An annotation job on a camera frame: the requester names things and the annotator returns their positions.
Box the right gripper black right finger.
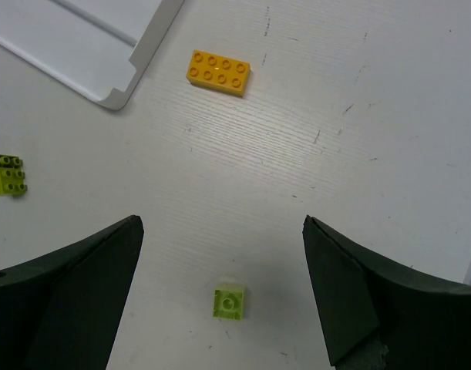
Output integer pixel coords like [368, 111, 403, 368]
[303, 217, 471, 369]

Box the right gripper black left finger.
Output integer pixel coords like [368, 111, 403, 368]
[0, 215, 144, 369]

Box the lime sloped lego brick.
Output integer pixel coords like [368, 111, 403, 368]
[0, 154, 28, 197]

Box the lime 2x2 lego brick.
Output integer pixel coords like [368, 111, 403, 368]
[213, 283, 245, 321]

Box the orange 2x4 lego brick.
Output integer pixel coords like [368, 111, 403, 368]
[186, 49, 251, 97]

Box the white three-compartment tray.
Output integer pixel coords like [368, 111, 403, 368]
[0, 1, 183, 110]

